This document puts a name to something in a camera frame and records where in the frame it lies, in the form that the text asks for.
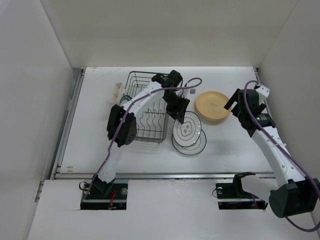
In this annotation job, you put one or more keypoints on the white black-rimmed plate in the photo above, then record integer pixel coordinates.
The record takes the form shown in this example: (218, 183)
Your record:
(194, 149)
(187, 133)

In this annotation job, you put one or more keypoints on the aluminium rail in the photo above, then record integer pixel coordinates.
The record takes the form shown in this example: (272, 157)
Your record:
(147, 176)

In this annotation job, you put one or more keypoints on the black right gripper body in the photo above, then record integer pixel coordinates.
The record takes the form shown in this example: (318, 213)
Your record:
(237, 112)

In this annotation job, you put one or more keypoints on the cream cutlery holder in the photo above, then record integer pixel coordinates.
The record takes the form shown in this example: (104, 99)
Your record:
(118, 92)

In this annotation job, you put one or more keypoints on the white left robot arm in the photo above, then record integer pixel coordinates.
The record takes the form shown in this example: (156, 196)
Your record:
(122, 122)

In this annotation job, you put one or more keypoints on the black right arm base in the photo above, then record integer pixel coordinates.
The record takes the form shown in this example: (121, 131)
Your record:
(231, 196)

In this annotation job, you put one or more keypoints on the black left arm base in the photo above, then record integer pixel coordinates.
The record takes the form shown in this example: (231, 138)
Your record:
(113, 197)

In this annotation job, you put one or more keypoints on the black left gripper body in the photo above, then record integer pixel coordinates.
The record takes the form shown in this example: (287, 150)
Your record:
(175, 104)

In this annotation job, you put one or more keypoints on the grey wire dish rack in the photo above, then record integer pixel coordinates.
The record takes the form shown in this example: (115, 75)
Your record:
(152, 125)

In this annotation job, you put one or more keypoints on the white green-rimmed plate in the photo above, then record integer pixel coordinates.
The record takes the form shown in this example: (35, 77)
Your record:
(124, 99)

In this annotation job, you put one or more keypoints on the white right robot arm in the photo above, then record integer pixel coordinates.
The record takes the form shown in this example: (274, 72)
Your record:
(294, 192)

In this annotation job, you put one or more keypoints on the yellow plate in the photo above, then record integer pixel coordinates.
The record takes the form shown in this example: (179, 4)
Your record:
(210, 106)

